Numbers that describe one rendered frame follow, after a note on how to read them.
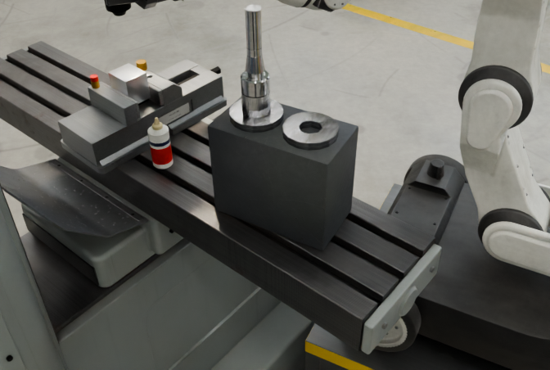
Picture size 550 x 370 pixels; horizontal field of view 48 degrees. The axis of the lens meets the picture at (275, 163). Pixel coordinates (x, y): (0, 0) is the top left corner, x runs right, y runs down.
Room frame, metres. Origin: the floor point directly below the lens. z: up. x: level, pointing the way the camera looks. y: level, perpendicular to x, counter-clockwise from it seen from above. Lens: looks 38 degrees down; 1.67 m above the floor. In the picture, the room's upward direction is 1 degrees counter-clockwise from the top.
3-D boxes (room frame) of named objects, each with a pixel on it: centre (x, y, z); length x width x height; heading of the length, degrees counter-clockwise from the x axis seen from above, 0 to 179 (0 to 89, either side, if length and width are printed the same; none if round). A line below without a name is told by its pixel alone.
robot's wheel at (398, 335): (0.92, -0.24, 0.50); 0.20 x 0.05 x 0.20; 62
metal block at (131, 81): (1.10, 0.30, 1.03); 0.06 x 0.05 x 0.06; 47
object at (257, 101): (0.86, 0.03, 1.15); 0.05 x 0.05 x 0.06
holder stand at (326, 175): (0.83, -0.01, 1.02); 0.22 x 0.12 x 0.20; 60
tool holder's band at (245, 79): (0.86, 0.03, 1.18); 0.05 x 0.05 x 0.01
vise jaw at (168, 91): (1.14, 0.26, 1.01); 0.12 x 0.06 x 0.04; 47
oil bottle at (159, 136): (0.98, 0.22, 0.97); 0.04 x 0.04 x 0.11
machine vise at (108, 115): (1.12, 0.28, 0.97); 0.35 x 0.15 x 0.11; 137
